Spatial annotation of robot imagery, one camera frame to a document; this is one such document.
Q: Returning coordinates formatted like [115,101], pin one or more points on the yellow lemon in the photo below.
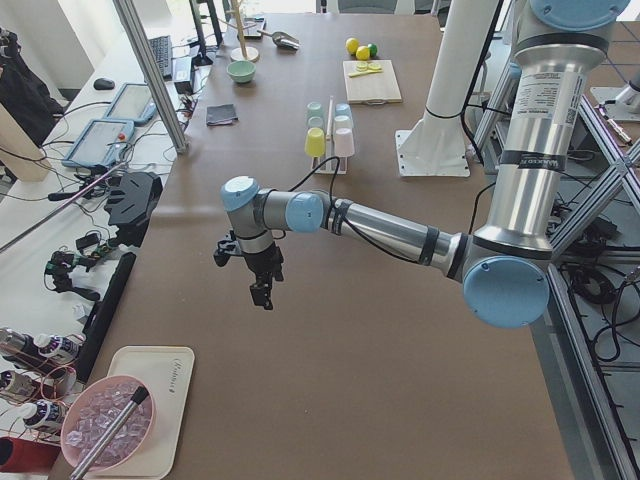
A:
[352,45]
[363,53]

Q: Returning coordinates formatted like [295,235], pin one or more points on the grey folded cloth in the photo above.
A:
[221,114]

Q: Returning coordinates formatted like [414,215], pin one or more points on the cream plastic cup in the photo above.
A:
[342,122]

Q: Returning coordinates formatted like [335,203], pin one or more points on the pink plastic cup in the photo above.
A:
[344,144]

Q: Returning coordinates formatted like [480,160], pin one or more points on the black computer mouse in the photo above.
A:
[103,84]

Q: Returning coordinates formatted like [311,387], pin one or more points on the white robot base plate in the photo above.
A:
[435,146]

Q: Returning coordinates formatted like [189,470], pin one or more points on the white wire cup rack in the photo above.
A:
[329,162]

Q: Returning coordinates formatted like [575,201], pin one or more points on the cream tray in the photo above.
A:
[166,372]

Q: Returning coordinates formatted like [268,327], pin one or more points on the grey plastic cup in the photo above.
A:
[315,122]

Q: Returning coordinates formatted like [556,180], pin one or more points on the red can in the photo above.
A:
[25,456]

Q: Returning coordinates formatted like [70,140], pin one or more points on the small drink bottle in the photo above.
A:
[57,348]
[43,416]

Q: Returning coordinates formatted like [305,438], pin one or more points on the metal scoop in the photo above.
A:
[282,39]

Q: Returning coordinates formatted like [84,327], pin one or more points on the yellow plastic cup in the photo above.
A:
[315,142]

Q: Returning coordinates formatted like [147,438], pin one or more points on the green plastic cup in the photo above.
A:
[314,109]

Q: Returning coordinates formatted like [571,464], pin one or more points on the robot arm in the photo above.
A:
[325,274]

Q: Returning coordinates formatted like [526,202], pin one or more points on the wooden cutting board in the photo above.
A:
[372,89]

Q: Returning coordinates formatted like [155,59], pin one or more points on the wooden mug tree stand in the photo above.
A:
[243,52]

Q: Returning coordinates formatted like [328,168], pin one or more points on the metal tongs in bowl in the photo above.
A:
[111,431]

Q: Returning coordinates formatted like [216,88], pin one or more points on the black keyboard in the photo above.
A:
[161,48]

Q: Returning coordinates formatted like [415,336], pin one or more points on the yellow plastic knife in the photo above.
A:
[356,74]

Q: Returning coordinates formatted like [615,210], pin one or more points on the blue tablet pendant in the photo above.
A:
[99,143]
[133,102]

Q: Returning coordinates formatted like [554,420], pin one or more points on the green bowl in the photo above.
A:
[241,71]

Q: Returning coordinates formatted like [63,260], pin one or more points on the pink bowl with ice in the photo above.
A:
[94,410]

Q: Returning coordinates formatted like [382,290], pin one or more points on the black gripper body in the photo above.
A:
[261,263]

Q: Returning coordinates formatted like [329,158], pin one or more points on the blue plastic cup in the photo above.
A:
[342,109]

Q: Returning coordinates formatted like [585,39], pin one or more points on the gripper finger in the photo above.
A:
[261,294]

